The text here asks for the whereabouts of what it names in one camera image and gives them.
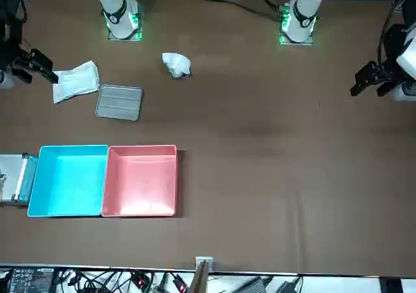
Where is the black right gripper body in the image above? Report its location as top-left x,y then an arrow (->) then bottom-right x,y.
8,47 -> 35,76

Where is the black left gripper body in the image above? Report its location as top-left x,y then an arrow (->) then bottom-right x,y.
370,58 -> 404,89

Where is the new mask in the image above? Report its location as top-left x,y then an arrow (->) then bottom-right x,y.
52,60 -> 100,105

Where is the blue plastic box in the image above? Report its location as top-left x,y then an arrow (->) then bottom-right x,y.
27,144 -> 110,218

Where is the pink plastic box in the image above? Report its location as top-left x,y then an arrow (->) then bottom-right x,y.
101,144 -> 178,218

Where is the grey ribbed metal tray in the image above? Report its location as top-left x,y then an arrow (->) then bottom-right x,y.
94,84 -> 144,122

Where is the silver aluminium case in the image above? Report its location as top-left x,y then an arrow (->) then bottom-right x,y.
0,153 -> 40,207

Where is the black labelled power adapter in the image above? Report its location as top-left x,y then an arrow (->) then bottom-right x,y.
5,266 -> 55,293

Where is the black power brick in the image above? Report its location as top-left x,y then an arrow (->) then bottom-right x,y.
278,279 -> 302,293

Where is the grey power adapter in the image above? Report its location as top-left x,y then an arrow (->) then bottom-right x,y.
239,275 -> 276,293

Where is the black plug with red light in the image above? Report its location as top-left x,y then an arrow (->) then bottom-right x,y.
131,270 -> 149,289
172,273 -> 190,293

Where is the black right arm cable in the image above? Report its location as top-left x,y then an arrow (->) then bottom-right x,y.
0,0 -> 32,47

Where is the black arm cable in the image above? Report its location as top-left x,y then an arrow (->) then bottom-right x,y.
0,0 -> 32,47
376,0 -> 416,66

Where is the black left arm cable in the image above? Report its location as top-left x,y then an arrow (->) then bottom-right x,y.
376,0 -> 416,66

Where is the black base cable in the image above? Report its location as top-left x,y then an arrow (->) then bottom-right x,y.
224,0 -> 285,18

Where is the aluminium frame post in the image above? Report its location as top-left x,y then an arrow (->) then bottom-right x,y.
189,256 -> 215,293

